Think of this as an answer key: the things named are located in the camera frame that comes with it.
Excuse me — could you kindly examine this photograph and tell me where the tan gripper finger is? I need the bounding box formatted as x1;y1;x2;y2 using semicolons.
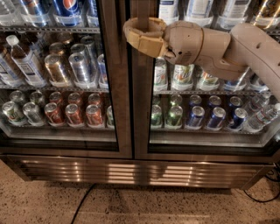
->
125;30;168;58
123;17;166;38

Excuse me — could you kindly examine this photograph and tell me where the fridge glass door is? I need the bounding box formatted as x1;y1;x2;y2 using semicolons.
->
131;0;279;164
0;0;131;158

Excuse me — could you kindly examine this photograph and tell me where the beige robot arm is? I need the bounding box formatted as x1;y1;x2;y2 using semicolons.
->
123;17;280;100

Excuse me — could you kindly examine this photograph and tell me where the steel fridge base grille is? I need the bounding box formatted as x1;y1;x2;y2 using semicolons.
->
1;154;274;190

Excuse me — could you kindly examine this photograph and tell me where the white green can centre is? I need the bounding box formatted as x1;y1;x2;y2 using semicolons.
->
171;64;194;91

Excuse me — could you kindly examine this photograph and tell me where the white green can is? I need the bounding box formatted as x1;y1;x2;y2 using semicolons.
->
196;72;220;91
171;64;194;91

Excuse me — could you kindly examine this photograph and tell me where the white green can right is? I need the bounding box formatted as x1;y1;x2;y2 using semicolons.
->
196;72;220;91

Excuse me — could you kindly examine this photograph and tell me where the green can lower shelf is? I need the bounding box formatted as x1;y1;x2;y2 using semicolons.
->
165;106;183;130

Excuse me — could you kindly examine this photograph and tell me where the blue can lower left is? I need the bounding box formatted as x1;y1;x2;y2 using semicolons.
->
185;106;205;130

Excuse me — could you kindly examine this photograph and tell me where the blue can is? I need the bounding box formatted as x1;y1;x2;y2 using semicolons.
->
185;106;205;130
206;107;226;130

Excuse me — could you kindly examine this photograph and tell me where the silver soda can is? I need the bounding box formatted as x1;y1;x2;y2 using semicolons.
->
68;52;92;88

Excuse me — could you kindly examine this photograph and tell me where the blue can lower right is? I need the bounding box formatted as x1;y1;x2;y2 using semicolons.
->
206;107;226;130

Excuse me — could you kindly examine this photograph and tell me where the blue pepsi bottle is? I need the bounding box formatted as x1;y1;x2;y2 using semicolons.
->
52;0;83;27

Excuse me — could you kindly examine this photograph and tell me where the red soda can right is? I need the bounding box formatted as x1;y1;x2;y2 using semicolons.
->
86;105;103;127

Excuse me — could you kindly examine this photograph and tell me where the red soda can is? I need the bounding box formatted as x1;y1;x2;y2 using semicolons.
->
86;105;103;127
65;103;84;127
45;102;65;127

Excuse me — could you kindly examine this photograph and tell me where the gold soda can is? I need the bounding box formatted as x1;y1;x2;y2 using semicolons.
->
45;53;72;87

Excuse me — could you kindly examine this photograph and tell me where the red soda can middle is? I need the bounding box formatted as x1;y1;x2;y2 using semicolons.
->
65;103;84;127

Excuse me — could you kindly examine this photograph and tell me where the red soda can left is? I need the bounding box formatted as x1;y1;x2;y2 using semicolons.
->
45;102;65;127

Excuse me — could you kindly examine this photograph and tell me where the brown tea bottle right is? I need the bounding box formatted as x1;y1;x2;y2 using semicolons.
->
6;35;46;87

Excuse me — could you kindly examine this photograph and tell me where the brown tea bottle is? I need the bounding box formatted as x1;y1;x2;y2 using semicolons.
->
6;35;46;87
0;45;25;87

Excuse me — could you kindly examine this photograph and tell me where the brown tea bottle left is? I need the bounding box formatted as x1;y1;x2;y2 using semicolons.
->
0;45;25;87

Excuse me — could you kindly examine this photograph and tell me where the green silver can left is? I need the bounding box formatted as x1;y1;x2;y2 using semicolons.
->
2;101;27;125

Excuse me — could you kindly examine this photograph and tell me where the black floor cable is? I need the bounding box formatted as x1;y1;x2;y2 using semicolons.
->
70;183;98;224

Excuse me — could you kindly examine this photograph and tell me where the black cable at right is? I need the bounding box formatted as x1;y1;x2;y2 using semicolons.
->
243;163;280;204

